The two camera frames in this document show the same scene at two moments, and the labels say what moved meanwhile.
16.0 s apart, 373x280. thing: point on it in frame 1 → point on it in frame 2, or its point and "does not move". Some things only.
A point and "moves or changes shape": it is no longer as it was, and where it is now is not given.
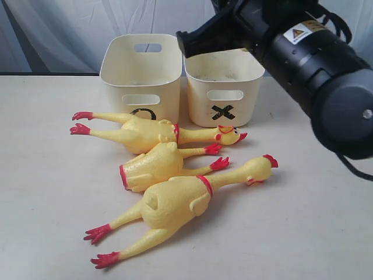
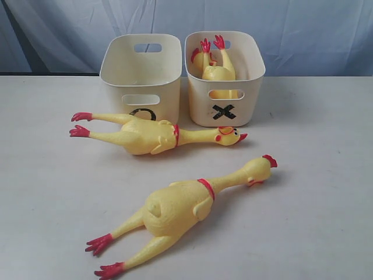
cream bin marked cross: (223, 87) does not move
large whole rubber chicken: (168, 202) moves or changes shape
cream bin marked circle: (141, 74) does not move
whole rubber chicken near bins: (136, 135) does not move
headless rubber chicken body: (163, 162) → (226, 72)
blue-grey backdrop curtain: (67, 35) does not move
